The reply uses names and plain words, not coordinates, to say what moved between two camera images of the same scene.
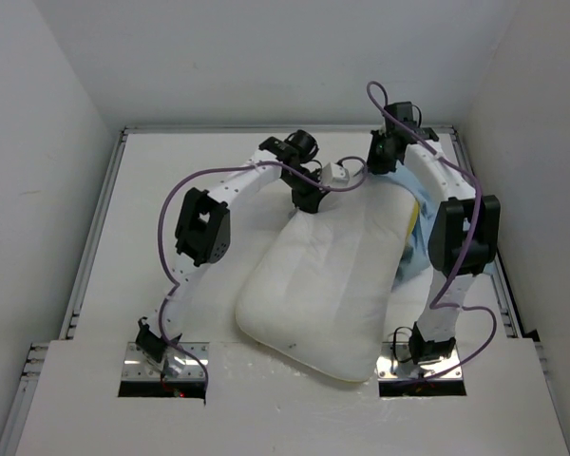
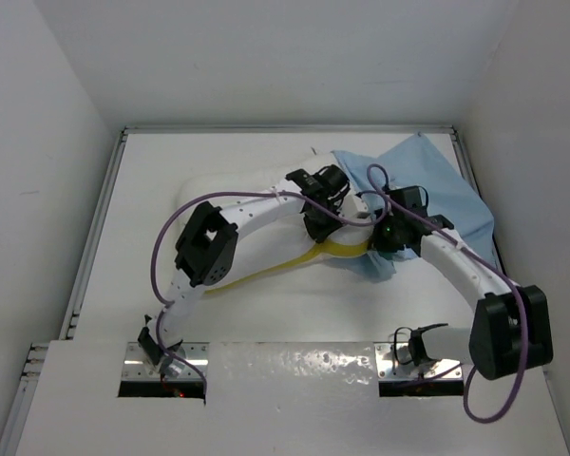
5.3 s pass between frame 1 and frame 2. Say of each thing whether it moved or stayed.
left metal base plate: stayed
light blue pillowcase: moved
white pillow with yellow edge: moved
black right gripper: moved
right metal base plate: stayed
